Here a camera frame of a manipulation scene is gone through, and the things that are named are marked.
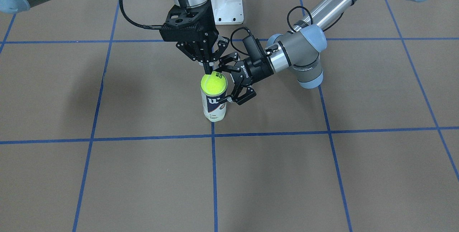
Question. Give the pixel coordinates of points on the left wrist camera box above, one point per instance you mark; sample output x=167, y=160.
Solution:
x=255, y=51

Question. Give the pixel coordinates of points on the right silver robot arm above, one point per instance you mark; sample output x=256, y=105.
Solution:
x=18, y=6

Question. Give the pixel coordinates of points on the clear tennis ball tube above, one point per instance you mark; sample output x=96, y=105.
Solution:
x=212, y=109

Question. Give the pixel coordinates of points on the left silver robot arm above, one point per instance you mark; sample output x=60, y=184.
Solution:
x=298, y=49

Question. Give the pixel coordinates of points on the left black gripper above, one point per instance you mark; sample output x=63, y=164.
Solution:
x=256, y=70

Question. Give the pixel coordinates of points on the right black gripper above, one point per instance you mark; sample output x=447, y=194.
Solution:
x=199, y=50

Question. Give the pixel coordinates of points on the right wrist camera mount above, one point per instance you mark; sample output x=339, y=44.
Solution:
x=187, y=25

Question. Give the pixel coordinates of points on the yellow tennis ball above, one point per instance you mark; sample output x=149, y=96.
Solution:
x=214, y=84

